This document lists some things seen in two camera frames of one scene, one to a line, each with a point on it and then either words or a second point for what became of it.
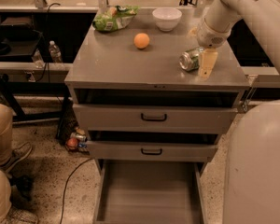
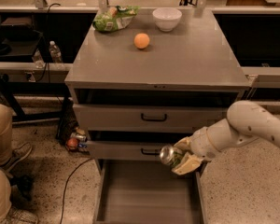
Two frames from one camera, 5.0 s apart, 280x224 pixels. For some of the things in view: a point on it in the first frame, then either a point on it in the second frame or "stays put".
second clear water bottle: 38,60 stays put
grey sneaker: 18,154 stays put
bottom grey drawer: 149,192 stays put
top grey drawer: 156,119 stays put
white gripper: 210,35 → 200,145
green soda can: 189,60 → 170,155
